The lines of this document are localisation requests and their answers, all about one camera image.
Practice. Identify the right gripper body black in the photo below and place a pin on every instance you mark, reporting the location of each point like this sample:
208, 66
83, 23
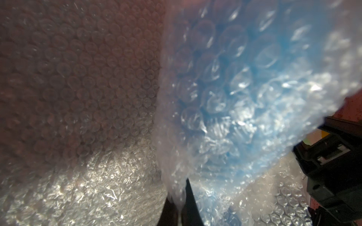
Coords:
333, 166

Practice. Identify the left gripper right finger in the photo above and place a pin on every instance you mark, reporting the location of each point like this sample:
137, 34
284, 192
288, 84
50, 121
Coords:
190, 215

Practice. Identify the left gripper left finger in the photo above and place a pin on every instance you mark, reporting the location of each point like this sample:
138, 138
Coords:
169, 215

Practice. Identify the blue glass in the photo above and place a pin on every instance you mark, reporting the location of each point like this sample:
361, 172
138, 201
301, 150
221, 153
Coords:
241, 83

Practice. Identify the clear bubble wrap sheet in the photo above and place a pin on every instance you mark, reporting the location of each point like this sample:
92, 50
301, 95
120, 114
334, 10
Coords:
78, 94

